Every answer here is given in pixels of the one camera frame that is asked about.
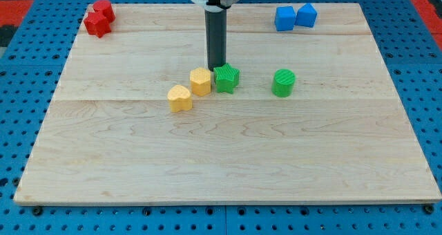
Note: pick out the yellow hexagon block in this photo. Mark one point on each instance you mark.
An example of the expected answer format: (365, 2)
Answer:
(200, 81)

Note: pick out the green star block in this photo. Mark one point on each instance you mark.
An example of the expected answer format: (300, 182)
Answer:
(226, 78)

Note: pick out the yellow heart block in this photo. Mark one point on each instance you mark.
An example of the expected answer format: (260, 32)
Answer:
(179, 98)

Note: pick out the green cylinder block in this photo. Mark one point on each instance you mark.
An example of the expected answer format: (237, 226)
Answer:
(283, 82)

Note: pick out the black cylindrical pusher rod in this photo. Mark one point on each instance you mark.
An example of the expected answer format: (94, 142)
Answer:
(216, 38)

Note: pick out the light wooden board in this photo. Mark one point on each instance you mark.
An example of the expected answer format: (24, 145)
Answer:
(342, 137)

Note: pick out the blue cube block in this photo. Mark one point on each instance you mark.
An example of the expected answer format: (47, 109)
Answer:
(285, 18)

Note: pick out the blue triangle block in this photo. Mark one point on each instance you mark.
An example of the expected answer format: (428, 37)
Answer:
(306, 16)

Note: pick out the red star block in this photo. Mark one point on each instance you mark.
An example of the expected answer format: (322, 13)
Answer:
(97, 24)

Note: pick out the red cylinder block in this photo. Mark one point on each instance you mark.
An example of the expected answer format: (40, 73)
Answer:
(105, 7)

